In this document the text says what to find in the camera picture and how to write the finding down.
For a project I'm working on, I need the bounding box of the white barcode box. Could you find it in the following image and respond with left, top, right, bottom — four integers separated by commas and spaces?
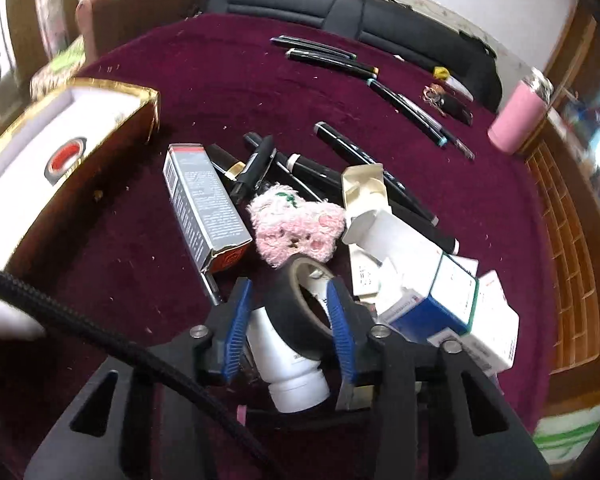
427, 268, 522, 378

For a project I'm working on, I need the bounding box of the white blue medicine box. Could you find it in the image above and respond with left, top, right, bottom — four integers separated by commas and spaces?
375, 254, 478, 344

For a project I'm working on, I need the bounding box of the white plastic bottle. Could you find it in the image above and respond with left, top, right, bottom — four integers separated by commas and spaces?
247, 307, 329, 414

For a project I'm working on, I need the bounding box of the black tape roll white core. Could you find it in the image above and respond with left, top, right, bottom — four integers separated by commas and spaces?
263, 254, 335, 361

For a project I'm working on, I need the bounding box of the white cardboard box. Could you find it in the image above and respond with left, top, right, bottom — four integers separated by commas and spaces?
341, 164, 443, 307

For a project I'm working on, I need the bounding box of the grey silver carton box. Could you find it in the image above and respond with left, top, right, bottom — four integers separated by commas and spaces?
163, 143, 252, 273

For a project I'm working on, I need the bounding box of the black marker white end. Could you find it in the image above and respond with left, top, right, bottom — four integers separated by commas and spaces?
286, 154, 460, 255

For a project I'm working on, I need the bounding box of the pink plush toy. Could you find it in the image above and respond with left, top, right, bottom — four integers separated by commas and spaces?
247, 184, 346, 269

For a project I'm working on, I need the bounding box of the black tape roll red core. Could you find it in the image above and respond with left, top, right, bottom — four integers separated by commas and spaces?
44, 136, 86, 184

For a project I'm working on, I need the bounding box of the left white gloved hand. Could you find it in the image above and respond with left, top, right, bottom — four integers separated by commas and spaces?
0, 299, 45, 340

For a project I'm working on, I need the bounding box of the long black marker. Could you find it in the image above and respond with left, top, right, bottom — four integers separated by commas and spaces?
313, 120, 440, 228

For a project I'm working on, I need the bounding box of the gold rimmed white tray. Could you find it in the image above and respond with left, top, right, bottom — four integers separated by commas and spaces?
0, 78, 160, 269

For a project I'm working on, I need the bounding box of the pink thermos bottle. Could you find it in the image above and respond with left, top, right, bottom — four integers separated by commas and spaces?
488, 67, 554, 154

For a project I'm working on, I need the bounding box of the silver tip pen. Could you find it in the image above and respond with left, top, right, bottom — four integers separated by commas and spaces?
420, 110, 475, 160

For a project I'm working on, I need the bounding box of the black marker blue cap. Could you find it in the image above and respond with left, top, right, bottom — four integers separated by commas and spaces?
366, 78, 448, 148

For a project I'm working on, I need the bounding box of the black key fob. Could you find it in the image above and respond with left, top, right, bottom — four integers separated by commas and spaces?
422, 84, 474, 126

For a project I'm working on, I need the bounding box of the yellow small object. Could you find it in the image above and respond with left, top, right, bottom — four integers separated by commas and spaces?
432, 66, 451, 81

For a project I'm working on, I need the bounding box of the green patterned blanket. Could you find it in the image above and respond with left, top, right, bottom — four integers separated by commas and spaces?
29, 36, 85, 102

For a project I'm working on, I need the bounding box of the black marker yellow end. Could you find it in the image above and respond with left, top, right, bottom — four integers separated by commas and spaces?
285, 49, 379, 80

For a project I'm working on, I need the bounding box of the black leather sofa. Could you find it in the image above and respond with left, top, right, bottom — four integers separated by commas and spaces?
206, 0, 503, 113

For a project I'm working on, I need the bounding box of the black marker pen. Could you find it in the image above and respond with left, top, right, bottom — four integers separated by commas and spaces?
270, 35, 356, 61

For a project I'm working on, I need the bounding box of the brown armchair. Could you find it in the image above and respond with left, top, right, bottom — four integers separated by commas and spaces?
76, 0, 207, 65

